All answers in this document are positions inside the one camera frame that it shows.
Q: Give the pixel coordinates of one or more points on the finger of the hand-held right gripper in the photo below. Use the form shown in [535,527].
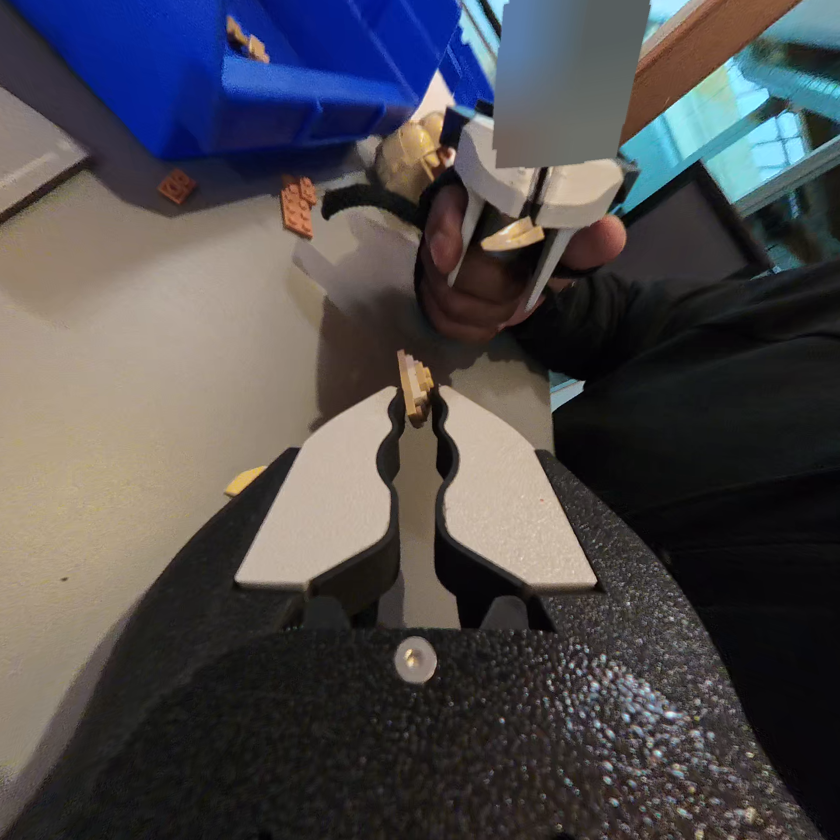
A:
[467,236]
[548,269]

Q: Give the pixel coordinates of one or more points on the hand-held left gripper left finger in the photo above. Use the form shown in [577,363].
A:
[321,505]

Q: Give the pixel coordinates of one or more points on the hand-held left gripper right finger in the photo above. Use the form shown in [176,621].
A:
[512,512]

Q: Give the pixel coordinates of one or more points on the tan and brown brick model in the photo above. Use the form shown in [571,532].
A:
[407,154]

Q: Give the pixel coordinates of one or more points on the tan brick assembly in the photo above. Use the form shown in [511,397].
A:
[415,387]

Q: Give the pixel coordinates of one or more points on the person's right forearm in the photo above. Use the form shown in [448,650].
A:
[623,328]

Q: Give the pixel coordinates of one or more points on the grey desk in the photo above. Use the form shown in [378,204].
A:
[131,394]

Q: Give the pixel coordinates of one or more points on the person's right hand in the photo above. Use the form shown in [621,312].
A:
[485,302]

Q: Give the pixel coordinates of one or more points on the black computer monitor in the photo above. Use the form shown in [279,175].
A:
[689,223]

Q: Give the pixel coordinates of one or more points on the blue plastic storage bin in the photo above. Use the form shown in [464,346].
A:
[466,65]
[164,72]

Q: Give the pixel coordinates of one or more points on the brown flat plate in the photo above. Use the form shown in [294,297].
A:
[298,216]

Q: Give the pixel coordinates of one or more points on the person's black jacket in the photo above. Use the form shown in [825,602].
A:
[722,492]

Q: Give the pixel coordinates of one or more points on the group of small loose bricks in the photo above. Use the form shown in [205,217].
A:
[248,40]

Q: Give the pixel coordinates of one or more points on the flat brown brick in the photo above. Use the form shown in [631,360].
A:
[177,186]

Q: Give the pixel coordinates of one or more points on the grey instruction booklet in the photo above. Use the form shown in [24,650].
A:
[33,157]

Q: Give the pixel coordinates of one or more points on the wooden support post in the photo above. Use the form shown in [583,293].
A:
[695,59]

